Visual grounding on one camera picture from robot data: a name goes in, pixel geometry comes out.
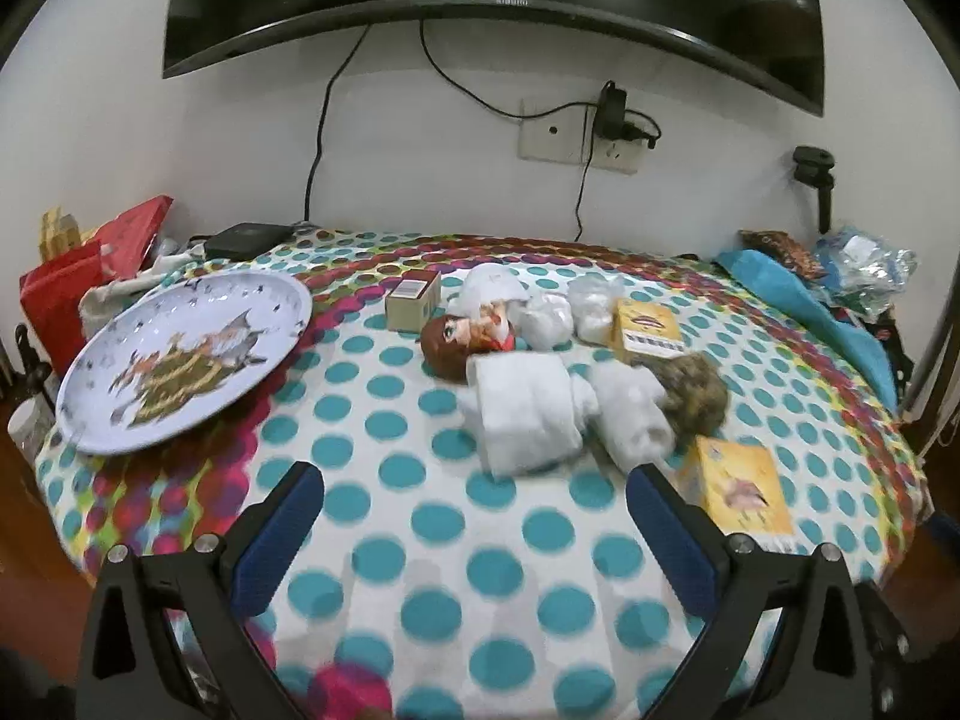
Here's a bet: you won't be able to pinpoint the black looping wall cable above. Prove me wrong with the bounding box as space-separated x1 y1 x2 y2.
418 17 601 121

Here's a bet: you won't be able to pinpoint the large white towel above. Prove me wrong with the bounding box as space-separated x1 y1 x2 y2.
459 352 601 479

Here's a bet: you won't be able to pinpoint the white wall socket plate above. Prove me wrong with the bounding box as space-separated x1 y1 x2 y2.
517 96 647 175

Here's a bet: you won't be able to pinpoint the white jar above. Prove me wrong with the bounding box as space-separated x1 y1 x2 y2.
7 397 57 466

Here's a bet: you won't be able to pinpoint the crumpled clear plastic bags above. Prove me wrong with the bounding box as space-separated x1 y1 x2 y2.
814 225 920 320

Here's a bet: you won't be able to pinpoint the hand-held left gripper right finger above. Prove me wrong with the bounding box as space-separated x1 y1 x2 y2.
626 463 901 720

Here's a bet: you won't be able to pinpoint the black television power cable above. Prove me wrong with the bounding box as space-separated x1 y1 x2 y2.
302 22 372 226

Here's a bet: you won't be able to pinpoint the black adapter cable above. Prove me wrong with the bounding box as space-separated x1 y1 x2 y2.
572 142 601 242

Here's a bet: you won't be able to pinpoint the white printed oval plate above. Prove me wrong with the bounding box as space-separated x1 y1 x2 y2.
56 271 314 456

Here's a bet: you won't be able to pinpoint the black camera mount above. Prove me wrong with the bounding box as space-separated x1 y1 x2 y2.
793 145 837 235

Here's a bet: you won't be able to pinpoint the black power adapter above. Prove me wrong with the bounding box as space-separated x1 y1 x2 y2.
596 80 661 149

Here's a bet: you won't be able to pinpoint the dark patterned cushion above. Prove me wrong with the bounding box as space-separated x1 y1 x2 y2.
739 229 826 280

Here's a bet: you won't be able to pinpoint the polka dot tablecloth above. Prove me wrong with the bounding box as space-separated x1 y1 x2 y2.
34 225 935 720

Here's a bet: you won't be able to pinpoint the red gift bag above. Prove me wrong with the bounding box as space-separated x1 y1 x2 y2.
20 195 175 380

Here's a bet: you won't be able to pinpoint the white ball in plastic bag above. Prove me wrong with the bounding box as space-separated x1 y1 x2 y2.
568 274 627 346
514 292 577 352

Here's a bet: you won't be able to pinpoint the brown furry ball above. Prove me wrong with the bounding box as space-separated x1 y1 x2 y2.
637 352 731 437

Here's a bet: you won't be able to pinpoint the yellow paper packs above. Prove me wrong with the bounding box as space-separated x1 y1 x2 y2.
39 208 82 260

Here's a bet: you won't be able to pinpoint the black set-top box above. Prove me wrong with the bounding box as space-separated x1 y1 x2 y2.
204 223 297 260

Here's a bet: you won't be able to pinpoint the brown-haired doll figure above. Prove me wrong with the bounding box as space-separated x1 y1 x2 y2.
420 300 518 383

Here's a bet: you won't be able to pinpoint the white roll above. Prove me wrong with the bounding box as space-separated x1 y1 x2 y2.
585 364 676 475

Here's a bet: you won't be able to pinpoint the blue cloth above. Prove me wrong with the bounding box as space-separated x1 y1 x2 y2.
712 247 901 410

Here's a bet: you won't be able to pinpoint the small carton with barcode label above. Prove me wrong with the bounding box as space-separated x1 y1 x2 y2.
385 270 443 333

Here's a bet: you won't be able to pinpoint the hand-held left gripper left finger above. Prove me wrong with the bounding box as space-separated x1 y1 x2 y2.
75 460 327 720

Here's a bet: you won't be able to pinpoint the yellow printed carton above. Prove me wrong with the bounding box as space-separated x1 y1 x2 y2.
675 435 802 537
609 298 687 365

